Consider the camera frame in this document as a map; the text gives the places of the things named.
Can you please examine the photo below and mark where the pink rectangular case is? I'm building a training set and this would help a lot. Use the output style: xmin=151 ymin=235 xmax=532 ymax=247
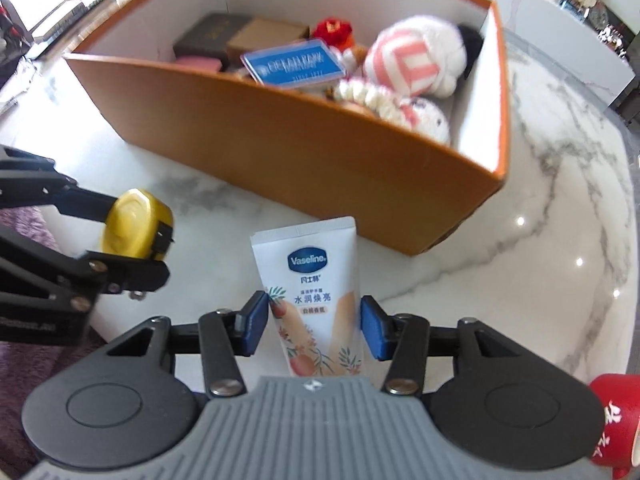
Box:
xmin=175 ymin=55 xmax=224 ymax=73

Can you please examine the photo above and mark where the brown bear plush blue outfit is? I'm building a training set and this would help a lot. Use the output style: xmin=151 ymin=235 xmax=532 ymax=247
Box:
xmin=240 ymin=39 xmax=368 ymax=90

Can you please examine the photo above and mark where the red mug wooden handle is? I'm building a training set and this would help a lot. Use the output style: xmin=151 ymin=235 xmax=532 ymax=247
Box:
xmin=589 ymin=374 xmax=640 ymax=479

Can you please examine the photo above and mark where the white Vaseline lotion tube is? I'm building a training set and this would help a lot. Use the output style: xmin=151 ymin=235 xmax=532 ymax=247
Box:
xmin=250 ymin=217 xmax=364 ymax=377

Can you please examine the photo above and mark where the brown kraft cardboard box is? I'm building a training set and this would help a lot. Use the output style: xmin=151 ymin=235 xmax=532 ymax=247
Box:
xmin=226 ymin=18 xmax=310 ymax=63

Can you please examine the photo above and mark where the purple fluffy blanket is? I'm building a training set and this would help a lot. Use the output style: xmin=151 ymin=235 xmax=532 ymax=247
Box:
xmin=0 ymin=204 xmax=109 ymax=480

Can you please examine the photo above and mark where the black keyboard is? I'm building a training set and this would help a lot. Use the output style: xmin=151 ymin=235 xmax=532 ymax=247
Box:
xmin=26 ymin=0 xmax=115 ymax=61

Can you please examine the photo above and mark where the black box gold lettering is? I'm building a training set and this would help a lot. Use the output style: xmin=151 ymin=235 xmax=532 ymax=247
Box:
xmin=174 ymin=13 xmax=252 ymax=63

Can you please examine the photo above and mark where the panda plush pink striped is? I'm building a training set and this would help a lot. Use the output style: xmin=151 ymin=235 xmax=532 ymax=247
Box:
xmin=361 ymin=15 xmax=484 ymax=99

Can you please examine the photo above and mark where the yellow tape measure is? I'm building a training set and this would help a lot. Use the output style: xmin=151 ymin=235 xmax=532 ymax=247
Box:
xmin=101 ymin=188 xmax=174 ymax=261

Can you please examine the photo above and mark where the large orange cardboard box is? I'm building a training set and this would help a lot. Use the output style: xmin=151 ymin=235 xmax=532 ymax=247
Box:
xmin=66 ymin=0 xmax=510 ymax=255

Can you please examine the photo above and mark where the crocheted white bunny plush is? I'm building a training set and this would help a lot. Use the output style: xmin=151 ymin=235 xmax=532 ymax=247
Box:
xmin=326 ymin=78 xmax=451 ymax=145

